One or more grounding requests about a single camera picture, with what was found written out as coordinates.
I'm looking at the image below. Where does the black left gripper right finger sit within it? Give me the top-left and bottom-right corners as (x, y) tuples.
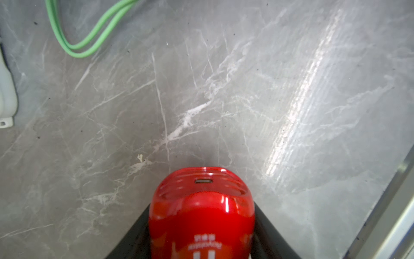
(250, 203), (301, 259)

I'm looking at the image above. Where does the red electric shaver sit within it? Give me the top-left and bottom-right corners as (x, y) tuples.
(149, 167), (255, 259)

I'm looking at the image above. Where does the green usb charging cable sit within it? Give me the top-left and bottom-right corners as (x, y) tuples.
(44, 0), (140, 59)

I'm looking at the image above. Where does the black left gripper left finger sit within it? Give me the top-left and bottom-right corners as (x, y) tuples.
(105, 205), (152, 259)

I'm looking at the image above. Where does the white blue power strip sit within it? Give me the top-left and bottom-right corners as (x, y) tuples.
(0, 50), (18, 129)

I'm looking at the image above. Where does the aluminium front rail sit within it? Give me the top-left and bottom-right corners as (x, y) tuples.
(344, 149), (414, 259)

